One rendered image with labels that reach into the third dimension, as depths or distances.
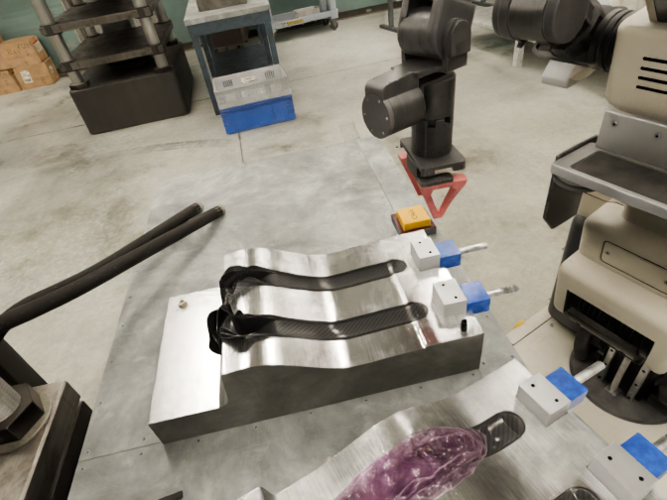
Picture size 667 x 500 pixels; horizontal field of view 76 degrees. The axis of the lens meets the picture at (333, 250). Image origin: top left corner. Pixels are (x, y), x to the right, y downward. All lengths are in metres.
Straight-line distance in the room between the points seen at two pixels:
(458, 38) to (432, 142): 0.13
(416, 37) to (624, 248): 0.53
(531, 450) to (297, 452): 0.31
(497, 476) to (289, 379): 0.29
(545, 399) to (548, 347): 0.84
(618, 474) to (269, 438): 0.44
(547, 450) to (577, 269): 0.41
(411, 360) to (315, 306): 0.17
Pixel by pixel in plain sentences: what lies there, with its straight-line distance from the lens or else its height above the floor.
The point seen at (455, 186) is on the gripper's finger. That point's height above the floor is 1.07.
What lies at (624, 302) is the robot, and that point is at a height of 0.79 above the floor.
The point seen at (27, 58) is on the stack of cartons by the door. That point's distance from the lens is 7.04.
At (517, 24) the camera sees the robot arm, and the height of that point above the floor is 1.23.
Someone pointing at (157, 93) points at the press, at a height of 0.24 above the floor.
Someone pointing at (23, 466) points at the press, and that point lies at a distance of 0.89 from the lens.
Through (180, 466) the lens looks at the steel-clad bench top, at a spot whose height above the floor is 0.80.
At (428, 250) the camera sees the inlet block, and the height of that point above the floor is 0.92.
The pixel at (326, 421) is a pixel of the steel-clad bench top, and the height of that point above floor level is 0.80.
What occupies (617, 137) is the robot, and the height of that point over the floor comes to 1.07.
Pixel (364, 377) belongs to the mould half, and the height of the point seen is 0.85.
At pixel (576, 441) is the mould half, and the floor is 0.85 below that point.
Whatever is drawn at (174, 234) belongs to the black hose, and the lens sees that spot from 1.03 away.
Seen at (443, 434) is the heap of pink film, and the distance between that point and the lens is 0.56.
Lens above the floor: 1.40
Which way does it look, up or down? 39 degrees down
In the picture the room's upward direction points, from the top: 10 degrees counter-clockwise
